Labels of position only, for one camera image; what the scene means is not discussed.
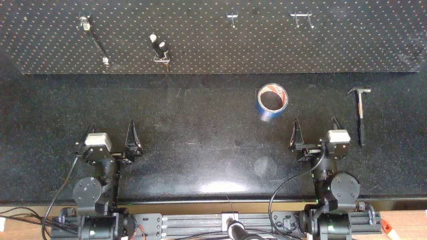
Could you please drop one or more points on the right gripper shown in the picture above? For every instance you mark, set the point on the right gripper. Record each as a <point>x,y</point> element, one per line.
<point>308,150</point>

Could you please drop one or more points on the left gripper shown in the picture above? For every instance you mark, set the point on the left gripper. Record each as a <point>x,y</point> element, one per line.
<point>128,155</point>

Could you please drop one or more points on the roll of blue tape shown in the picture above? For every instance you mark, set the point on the roll of blue tape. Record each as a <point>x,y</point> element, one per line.
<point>267,113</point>

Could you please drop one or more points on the wrench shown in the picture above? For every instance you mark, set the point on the wrench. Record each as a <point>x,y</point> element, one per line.
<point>96,41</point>

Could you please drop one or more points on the black and white pliers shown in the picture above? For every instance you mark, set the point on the black and white pliers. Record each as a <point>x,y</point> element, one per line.
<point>157,48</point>

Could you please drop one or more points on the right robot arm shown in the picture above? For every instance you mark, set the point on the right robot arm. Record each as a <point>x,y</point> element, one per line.
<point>343,190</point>

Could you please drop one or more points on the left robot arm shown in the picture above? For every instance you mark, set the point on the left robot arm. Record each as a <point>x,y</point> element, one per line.
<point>86,193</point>

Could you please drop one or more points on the black pegboard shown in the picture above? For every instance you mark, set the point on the black pegboard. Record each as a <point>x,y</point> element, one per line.
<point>213,40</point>

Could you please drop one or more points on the hammer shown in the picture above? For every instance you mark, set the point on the hammer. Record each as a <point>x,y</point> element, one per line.
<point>360,106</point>

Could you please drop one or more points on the orange and white object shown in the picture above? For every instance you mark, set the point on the orange and white object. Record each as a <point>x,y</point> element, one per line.
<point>387,228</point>

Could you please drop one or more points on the white tag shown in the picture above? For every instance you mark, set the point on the white tag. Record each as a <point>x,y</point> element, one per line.
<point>2,224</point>

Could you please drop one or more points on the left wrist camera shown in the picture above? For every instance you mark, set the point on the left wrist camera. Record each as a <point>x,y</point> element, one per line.
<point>97,141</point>

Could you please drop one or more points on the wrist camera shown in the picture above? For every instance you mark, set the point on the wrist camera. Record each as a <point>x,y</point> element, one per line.
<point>97,141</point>
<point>338,138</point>

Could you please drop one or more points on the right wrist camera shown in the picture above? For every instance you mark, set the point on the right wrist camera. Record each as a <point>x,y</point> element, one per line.
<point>338,138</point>

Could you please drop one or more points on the mounting rail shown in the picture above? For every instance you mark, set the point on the mounting rail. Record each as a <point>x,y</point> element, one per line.
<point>193,225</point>

